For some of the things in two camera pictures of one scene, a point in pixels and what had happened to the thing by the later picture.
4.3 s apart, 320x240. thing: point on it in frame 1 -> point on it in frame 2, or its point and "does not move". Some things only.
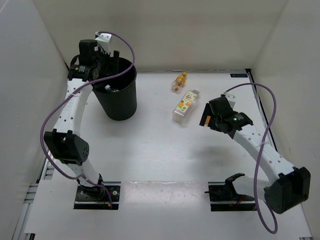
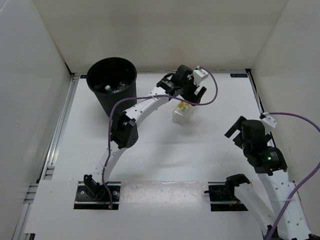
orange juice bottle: [207, 120] -> [121, 85]
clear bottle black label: [110, 90] does not move
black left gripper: [109, 68] -> [187, 97]
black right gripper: [206, 112] -> [236, 125]
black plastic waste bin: [117, 95] does not move
